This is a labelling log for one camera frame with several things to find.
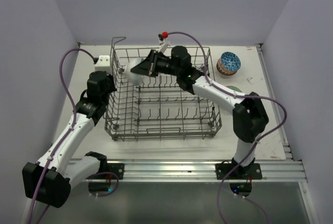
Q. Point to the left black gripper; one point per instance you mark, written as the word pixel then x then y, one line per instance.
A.
pixel 111 78

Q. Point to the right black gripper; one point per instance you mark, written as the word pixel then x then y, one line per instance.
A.
pixel 148 66

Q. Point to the white ribbed ceramic bowl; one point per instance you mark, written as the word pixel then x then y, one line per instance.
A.
pixel 135 79

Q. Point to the white bowl dark stripes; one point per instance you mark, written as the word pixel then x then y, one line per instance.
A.
pixel 222 70

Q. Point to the red diamond pattern bowl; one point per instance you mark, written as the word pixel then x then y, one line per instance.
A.
pixel 230 62

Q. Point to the pale green ceramic bowl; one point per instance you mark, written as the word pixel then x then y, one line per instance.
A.
pixel 234 88

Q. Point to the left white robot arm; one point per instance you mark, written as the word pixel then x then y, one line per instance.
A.
pixel 51 179

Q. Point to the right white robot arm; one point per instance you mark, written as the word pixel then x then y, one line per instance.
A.
pixel 247 111

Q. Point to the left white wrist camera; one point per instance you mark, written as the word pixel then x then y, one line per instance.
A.
pixel 102 63

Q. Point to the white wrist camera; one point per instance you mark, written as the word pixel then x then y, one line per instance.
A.
pixel 102 63
pixel 164 42

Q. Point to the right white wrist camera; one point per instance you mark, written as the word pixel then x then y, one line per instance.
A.
pixel 164 42

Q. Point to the grey wire dish rack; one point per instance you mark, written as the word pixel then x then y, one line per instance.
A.
pixel 158 108

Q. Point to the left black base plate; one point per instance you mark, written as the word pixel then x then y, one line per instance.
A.
pixel 114 170

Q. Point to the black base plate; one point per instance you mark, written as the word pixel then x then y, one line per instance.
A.
pixel 252 171
pixel 114 170

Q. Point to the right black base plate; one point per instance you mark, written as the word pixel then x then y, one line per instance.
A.
pixel 252 171

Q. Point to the aluminium mounting rail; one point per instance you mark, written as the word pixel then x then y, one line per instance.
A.
pixel 140 170

